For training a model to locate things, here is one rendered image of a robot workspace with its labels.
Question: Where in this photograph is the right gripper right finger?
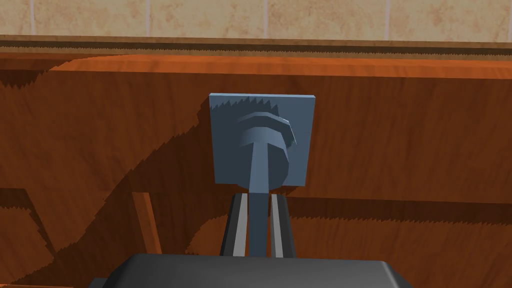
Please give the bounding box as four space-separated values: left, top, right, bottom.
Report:
269 193 297 259

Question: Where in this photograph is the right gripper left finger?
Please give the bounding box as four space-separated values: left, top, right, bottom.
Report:
219 192 249 258

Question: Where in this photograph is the blue-grey drawer handle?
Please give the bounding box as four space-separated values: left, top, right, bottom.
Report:
208 93 316 258

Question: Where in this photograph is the brown wooden drawer front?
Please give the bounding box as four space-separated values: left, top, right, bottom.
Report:
0 54 512 257

